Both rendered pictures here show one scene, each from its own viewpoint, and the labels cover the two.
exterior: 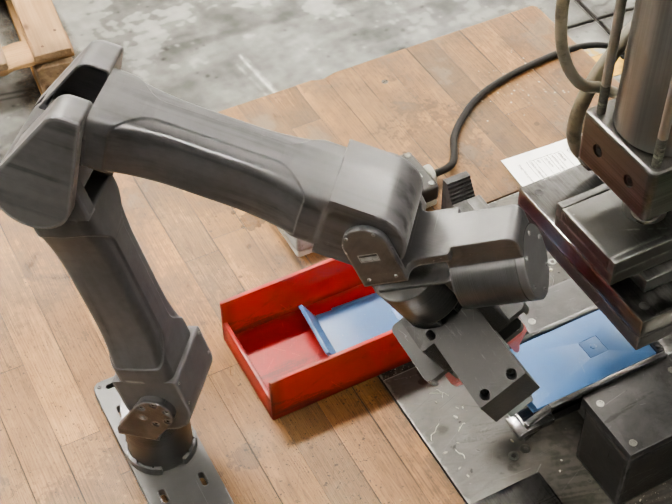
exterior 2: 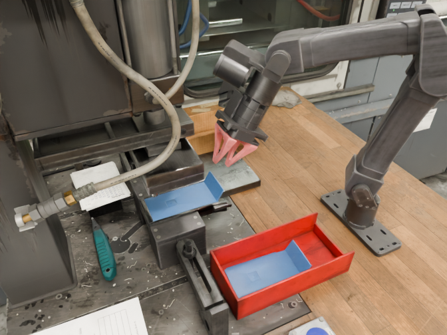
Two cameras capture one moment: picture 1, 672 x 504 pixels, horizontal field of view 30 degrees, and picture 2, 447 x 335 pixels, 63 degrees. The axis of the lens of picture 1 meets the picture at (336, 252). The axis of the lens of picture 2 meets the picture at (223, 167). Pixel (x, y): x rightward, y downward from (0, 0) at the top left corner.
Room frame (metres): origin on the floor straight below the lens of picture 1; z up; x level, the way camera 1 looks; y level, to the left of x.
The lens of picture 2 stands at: (1.30, -0.11, 1.51)
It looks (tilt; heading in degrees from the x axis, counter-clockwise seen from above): 38 degrees down; 182
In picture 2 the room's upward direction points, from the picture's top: straight up
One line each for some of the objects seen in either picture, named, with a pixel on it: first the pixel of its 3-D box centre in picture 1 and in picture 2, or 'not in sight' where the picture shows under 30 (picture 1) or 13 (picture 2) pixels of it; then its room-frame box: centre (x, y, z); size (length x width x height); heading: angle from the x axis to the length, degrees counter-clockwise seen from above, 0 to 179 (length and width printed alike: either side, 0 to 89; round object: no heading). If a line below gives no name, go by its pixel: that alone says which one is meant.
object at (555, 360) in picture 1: (569, 350); (183, 195); (0.74, -0.22, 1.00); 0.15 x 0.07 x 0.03; 118
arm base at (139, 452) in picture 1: (157, 426); (361, 209); (0.70, 0.17, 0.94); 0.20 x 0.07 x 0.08; 27
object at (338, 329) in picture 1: (379, 314); (267, 268); (0.85, -0.04, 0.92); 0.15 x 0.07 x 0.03; 114
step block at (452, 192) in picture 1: (467, 222); (212, 310); (0.96, -0.14, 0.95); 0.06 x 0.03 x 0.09; 27
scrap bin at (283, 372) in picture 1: (355, 315); (281, 260); (0.84, -0.02, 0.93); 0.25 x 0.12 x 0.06; 117
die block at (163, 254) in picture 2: (601, 387); (167, 217); (0.74, -0.26, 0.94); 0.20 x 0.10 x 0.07; 27
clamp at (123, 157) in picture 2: not in sight; (132, 170); (0.59, -0.37, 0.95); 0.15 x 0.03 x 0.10; 27
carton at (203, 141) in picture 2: not in sight; (202, 134); (0.39, -0.21, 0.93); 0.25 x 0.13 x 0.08; 117
